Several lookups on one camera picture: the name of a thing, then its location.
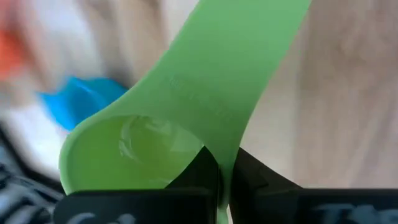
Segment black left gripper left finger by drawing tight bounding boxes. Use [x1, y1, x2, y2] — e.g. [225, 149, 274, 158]
[53, 145, 221, 224]

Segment green measuring cup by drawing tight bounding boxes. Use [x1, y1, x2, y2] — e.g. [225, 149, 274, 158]
[58, 0, 312, 224]

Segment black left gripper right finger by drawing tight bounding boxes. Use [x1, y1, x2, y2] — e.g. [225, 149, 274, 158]
[229, 147, 398, 224]

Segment teal measuring cup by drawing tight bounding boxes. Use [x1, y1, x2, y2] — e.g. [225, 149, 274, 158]
[39, 76, 129, 132]

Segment orange measuring cup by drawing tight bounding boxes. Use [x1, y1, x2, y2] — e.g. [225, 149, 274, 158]
[0, 26, 27, 80]

